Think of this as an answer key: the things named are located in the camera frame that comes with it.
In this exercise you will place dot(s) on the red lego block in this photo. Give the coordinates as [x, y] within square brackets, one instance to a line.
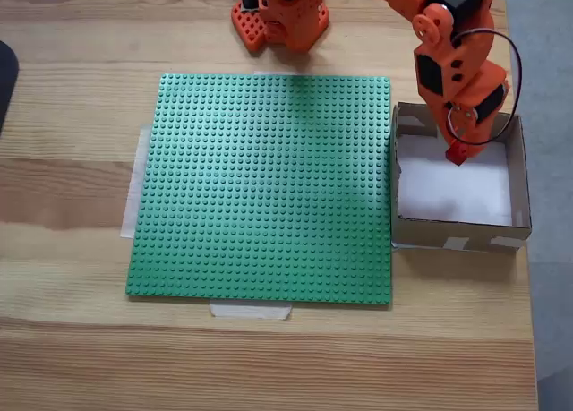
[457, 155]

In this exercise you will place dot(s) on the white paper box lining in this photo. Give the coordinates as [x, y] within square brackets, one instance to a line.
[447, 196]

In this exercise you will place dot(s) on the brown cardboard box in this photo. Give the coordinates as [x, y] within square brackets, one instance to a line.
[461, 237]

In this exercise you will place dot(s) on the green lego baseplate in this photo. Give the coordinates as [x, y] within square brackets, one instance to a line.
[268, 196]

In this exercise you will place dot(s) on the short masking tape strip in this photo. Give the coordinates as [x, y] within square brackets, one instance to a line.
[250, 311]

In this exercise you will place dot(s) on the long masking tape strip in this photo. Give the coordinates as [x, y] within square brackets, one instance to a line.
[134, 191]

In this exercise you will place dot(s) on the black rounded object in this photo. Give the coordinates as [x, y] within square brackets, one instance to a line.
[6, 79]

